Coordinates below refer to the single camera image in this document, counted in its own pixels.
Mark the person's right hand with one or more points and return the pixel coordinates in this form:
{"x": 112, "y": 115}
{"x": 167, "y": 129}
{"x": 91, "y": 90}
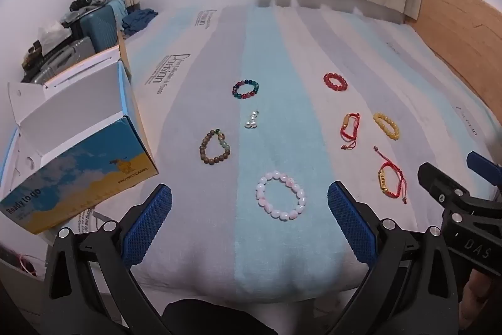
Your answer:
{"x": 476, "y": 295}

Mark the blue and yellow cardboard box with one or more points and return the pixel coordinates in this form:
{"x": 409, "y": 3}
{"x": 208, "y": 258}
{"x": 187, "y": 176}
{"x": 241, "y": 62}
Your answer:
{"x": 86, "y": 170}

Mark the wooden headboard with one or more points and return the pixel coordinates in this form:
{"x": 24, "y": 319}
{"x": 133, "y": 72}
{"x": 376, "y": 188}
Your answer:
{"x": 462, "y": 29}

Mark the teal suitcase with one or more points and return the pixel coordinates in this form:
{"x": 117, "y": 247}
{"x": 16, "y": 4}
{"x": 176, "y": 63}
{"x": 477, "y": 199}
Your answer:
{"x": 98, "y": 29}

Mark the light blue towel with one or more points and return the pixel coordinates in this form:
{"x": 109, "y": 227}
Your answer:
{"x": 117, "y": 9}

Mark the white crumpled paper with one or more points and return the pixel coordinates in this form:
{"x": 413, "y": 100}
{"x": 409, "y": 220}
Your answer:
{"x": 49, "y": 34}

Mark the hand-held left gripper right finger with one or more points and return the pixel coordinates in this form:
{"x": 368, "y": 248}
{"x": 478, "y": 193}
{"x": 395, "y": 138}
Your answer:
{"x": 349, "y": 225}

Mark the striped blanket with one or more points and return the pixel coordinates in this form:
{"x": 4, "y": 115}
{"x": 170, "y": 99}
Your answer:
{"x": 282, "y": 146}

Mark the grey suitcase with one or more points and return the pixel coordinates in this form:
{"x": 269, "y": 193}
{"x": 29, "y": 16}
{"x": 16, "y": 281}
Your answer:
{"x": 66, "y": 56}

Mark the dark blue clothes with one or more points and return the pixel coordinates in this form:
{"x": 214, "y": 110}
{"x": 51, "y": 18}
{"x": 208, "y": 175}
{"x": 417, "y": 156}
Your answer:
{"x": 137, "y": 21}

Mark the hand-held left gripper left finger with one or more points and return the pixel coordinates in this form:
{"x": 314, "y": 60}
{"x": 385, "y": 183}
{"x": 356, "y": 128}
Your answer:
{"x": 151, "y": 225}

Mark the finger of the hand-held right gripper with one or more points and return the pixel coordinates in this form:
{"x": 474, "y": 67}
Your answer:
{"x": 482, "y": 162}
{"x": 435, "y": 180}

